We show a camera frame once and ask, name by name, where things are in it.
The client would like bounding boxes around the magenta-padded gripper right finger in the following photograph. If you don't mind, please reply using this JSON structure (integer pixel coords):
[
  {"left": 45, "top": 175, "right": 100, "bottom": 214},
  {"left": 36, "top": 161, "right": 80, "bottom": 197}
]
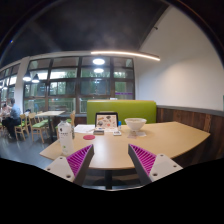
[{"left": 127, "top": 143, "right": 184, "bottom": 187}]

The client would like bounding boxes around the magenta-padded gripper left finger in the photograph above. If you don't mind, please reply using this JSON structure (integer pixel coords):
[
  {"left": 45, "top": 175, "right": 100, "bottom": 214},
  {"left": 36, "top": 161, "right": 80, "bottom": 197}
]
[{"left": 44, "top": 143, "right": 95, "bottom": 187}]

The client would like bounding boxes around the clear black-capped drink bottle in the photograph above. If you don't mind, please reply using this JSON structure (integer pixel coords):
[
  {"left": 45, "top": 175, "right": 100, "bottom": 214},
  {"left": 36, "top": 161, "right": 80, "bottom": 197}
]
[{"left": 57, "top": 120, "right": 76, "bottom": 157}]

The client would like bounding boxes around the white paper napkin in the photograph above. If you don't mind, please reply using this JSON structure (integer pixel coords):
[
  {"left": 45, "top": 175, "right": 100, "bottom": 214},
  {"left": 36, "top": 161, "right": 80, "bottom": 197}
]
[{"left": 127, "top": 130, "right": 147, "bottom": 139}]

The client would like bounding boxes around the open white paper book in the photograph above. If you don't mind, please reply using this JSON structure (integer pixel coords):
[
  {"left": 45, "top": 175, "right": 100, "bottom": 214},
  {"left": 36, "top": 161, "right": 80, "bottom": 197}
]
[{"left": 73, "top": 124, "right": 96, "bottom": 135}]

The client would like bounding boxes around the group of green-seated wooden chairs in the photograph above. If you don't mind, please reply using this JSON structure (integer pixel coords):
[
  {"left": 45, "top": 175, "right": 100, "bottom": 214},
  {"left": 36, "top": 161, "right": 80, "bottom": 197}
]
[{"left": 0, "top": 109, "right": 77, "bottom": 144}]

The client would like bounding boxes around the white ceramic bowl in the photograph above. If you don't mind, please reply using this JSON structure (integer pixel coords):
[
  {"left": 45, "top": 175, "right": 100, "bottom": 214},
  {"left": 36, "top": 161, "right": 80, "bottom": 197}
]
[{"left": 124, "top": 117, "right": 148, "bottom": 132}]

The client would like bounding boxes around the wooden dining table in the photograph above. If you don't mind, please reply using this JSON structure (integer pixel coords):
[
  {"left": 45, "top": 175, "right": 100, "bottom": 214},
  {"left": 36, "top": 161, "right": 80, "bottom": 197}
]
[{"left": 34, "top": 110, "right": 66, "bottom": 143}]

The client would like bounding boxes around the green upholstered bench back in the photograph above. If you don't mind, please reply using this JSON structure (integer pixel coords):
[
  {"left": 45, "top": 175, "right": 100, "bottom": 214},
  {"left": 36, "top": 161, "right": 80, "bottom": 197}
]
[{"left": 86, "top": 99, "right": 158, "bottom": 126}]

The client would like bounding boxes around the person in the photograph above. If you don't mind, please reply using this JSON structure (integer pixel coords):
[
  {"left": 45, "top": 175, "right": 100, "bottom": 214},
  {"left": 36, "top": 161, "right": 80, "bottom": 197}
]
[
  {"left": 0, "top": 103, "right": 11, "bottom": 118},
  {"left": 2, "top": 97, "right": 22, "bottom": 139}
]

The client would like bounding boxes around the long linear ceiling light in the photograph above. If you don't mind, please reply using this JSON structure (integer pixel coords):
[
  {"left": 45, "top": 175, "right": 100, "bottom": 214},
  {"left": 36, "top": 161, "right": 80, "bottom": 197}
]
[{"left": 90, "top": 50, "right": 161, "bottom": 62}]

